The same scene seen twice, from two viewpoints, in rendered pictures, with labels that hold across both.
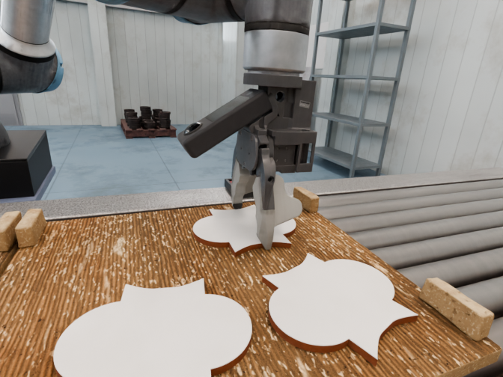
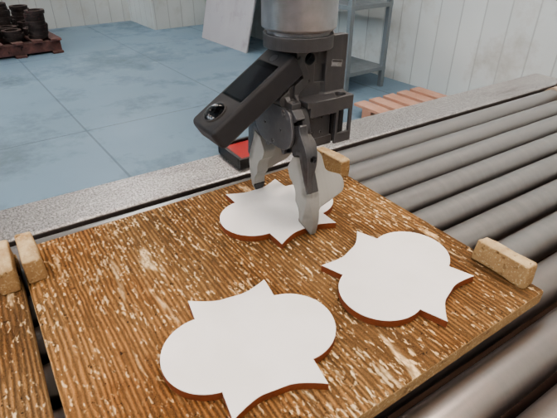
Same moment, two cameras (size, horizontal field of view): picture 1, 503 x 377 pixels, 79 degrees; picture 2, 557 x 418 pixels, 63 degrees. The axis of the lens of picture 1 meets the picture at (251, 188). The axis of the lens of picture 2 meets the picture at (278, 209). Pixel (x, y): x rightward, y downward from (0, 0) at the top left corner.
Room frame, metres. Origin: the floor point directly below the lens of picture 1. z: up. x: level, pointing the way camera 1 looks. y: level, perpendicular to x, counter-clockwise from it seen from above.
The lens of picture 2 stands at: (-0.07, 0.09, 1.23)
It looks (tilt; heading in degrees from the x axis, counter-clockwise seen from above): 32 degrees down; 349
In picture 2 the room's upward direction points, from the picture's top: straight up
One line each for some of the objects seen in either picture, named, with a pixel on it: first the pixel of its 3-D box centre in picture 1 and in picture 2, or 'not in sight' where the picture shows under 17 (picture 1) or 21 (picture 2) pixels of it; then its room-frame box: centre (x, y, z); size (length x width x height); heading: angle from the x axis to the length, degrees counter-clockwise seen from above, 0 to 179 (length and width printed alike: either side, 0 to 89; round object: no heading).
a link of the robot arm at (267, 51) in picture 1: (273, 57); (297, 9); (0.39, -0.02, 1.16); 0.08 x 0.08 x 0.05
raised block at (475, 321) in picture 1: (453, 305); (503, 260); (0.23, -0.19, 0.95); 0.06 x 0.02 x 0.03; 22
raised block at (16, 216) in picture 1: (7, 230); (4, 266); (0.32, 0.29, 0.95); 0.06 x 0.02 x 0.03; 21
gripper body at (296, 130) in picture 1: (274, 125); (302, 90); (0.39, -0.02, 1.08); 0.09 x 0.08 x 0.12; 112
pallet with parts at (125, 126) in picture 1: (146, 119); (2, 25); (6.16, 2.19, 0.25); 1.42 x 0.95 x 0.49; 25
